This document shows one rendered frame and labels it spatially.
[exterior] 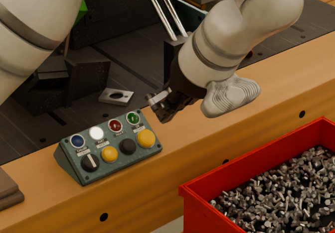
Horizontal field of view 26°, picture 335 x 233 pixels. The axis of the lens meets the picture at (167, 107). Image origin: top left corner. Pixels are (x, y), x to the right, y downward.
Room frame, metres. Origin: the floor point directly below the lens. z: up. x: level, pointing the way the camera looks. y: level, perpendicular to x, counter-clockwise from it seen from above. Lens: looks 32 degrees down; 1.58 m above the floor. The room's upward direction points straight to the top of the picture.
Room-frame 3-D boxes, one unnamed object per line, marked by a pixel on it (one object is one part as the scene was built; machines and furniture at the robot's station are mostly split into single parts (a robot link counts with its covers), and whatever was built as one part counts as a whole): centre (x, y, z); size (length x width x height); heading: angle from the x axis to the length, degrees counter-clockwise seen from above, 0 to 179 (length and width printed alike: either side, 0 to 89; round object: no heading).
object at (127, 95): (1.13, 0.09, 0.90); 0.06 x 0.04 x 0.01; 74
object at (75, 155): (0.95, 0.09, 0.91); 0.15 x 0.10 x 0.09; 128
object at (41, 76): (1.10, 0.21, 0.95); 0.07 x 0.04 x 0.06; 128
